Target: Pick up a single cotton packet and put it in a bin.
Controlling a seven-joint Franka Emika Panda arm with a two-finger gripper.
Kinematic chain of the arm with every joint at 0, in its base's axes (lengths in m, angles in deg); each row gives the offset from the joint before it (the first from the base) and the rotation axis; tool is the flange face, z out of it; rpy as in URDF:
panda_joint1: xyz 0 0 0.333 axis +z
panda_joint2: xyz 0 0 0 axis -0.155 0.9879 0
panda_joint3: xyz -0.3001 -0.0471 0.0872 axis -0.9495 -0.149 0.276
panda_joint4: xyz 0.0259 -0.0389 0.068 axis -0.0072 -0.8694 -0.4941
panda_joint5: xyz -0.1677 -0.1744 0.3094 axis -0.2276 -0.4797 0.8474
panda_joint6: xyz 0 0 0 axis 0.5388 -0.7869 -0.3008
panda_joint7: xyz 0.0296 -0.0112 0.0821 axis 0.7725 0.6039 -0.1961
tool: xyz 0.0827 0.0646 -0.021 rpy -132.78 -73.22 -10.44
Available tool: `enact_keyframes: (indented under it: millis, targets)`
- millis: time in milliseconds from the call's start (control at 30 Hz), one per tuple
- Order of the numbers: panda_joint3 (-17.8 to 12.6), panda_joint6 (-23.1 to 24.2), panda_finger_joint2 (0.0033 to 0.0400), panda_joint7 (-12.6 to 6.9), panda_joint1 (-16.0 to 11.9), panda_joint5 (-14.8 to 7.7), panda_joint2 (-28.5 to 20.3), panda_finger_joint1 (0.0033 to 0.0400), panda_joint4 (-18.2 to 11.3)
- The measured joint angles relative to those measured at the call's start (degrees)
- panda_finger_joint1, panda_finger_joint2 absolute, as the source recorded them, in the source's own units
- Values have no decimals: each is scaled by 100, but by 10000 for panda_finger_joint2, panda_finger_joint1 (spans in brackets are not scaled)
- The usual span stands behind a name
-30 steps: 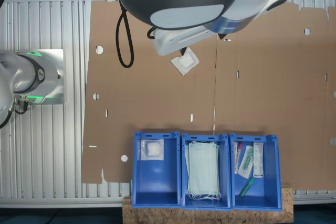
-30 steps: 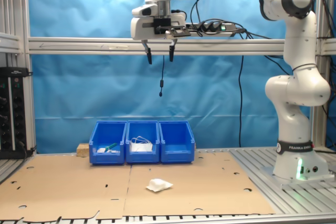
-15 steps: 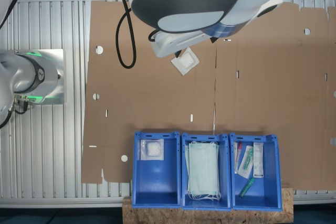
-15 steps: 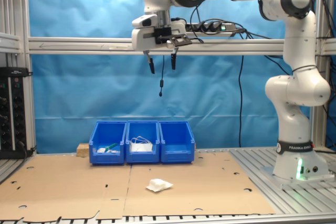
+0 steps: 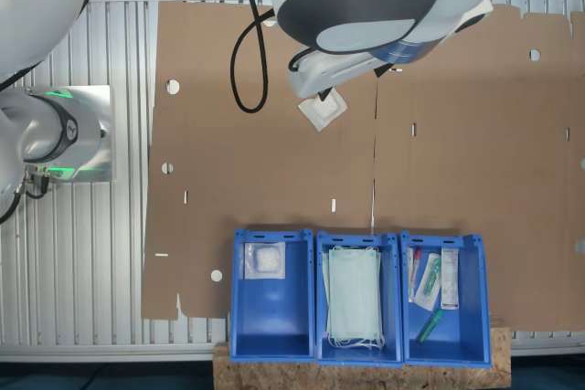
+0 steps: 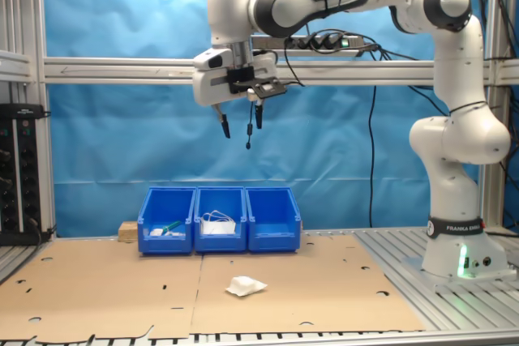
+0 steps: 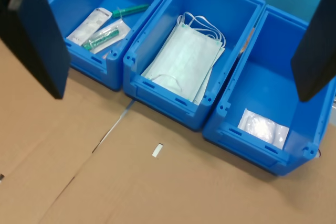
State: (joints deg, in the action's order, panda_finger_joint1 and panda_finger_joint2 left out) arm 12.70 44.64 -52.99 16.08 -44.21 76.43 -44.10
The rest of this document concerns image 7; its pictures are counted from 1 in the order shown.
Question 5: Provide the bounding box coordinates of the brown cardboard sheet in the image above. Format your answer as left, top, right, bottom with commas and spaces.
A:
39, 100, 336, 224
0, 0, 134, 224

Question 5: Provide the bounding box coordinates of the white printed flat packet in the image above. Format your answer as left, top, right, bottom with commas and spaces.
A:
66, 8, 113, 45

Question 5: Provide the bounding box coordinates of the green tube in clear packet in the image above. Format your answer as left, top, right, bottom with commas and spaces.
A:
82, 19, 131, 54

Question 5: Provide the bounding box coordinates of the pale green face mask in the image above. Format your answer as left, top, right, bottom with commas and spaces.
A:
193, 45, 226, 104
140, 11, 226, 99

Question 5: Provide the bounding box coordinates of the white cotton packet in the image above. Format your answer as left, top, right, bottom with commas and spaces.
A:
237, 108, 290, 151

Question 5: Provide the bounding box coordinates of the bare green tube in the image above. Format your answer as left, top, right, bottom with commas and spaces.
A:
112, 4, 150, 19

